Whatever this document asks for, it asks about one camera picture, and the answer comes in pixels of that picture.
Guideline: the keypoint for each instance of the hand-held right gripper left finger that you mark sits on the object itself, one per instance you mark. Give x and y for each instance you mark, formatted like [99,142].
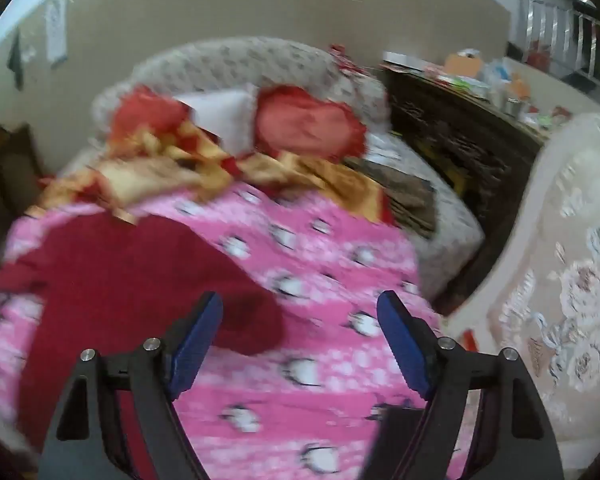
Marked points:
[195,350]

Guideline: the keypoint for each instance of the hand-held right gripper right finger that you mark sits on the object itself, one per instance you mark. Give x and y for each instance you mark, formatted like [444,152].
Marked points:
[405,345]

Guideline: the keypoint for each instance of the maroon sweater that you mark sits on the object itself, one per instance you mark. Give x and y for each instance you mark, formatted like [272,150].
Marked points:
[105,285]

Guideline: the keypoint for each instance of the pink penguin print blanket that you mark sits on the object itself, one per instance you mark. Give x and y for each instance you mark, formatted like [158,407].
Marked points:
[305,270]

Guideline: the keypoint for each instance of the brown folded cloth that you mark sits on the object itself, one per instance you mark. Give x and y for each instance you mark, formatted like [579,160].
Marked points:
[405,195]

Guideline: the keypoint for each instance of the cream floral sofa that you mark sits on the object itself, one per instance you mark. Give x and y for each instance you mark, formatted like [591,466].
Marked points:
[555,240]

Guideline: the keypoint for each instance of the red and yellow fleece blanket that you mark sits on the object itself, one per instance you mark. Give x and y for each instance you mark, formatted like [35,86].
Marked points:
[200,155]

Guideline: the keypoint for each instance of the dark carved wooden cabinet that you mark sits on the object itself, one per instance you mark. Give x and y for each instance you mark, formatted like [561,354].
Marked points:
[455,135]

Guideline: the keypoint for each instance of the white pillow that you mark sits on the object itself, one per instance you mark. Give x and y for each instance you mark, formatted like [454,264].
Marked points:
[220,115]

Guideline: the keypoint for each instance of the red heart-shaped pillow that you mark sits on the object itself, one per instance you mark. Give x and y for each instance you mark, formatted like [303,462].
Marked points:
[305,120]
[140,110]

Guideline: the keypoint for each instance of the dark wooden table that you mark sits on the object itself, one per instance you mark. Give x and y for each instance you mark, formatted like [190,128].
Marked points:
[10,170]

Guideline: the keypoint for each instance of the metal cup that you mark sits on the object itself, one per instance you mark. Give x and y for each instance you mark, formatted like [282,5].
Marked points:
[513,107]

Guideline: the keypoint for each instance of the orange box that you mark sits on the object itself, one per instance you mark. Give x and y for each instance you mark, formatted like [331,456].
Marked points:
[462,65]

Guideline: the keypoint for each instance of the metal stair railing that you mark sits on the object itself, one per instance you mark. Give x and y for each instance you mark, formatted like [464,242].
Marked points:
[540,20]

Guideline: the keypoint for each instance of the dark cloth hanging on wall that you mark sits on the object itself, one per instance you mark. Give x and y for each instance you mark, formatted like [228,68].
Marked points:
[16,60]

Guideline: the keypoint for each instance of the white wall calendar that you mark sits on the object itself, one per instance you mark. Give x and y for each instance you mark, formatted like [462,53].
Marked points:
[56,30]

